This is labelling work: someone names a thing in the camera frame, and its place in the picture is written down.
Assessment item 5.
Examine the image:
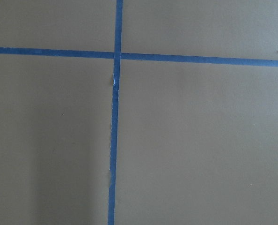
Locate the blue tape strip crosswise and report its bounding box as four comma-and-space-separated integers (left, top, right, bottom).
0, 47, 278, 68

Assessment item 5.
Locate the blue tape strip lengthwise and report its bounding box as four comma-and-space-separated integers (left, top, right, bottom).
108, 0, 123, 225

